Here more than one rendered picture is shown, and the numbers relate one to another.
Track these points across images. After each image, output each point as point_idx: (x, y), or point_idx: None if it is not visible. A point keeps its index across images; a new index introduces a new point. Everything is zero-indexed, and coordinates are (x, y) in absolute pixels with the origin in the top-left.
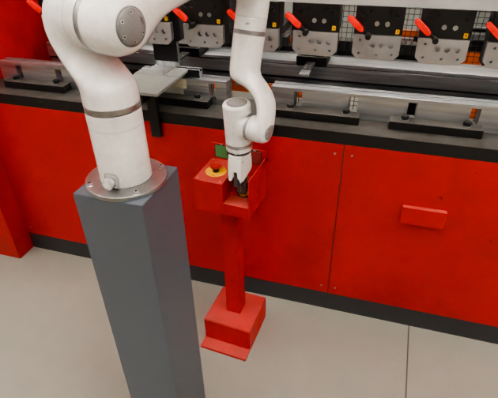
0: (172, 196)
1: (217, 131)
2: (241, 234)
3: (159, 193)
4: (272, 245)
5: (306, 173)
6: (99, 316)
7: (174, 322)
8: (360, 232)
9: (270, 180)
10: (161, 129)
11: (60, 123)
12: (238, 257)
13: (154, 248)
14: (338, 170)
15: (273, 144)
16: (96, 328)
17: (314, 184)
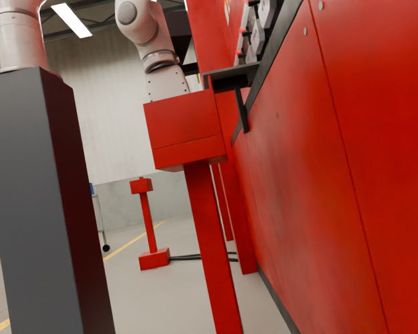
0: (26, 91)
1: (255, 100)
2: (212, 225)
3: (1, 78)
4: (322, 303)
5: (300, 112)
6: (207, 326)
7: (17, 240)
8: None
9: (287, 152)
10: (246, 123)
11: (238, 148)
12: (204, 262)
13: None
14: (322, 71)
15: (273, 83)
16: (193, 332)
17: (312, 134)
